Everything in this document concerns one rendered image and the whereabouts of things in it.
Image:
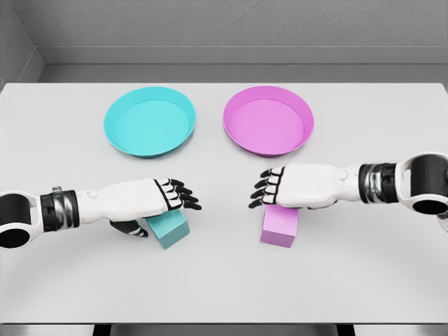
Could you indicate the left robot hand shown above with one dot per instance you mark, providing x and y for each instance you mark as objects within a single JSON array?
[{"x": 140, "y": 197}]

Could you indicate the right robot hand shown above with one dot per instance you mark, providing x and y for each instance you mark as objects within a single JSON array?
[{"x": 304, "y": 185}]

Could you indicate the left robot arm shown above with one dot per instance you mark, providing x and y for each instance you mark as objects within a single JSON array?
[{"x": 52, "y": 213}]

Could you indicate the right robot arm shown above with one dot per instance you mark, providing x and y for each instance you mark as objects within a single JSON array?
[{"x": 392, "y": 183}]

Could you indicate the cyan block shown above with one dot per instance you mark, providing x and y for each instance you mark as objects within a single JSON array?
[{"x": 171, "y": 231}]

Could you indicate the pink block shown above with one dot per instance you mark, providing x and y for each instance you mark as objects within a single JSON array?
[{"x": 278, "y": 227}]

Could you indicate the pink plate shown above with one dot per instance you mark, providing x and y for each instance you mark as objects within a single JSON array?
[{"x": 268, "y": 121}]

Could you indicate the cyan plate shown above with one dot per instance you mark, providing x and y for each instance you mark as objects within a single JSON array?
[{"x": 150, "y": 122}]

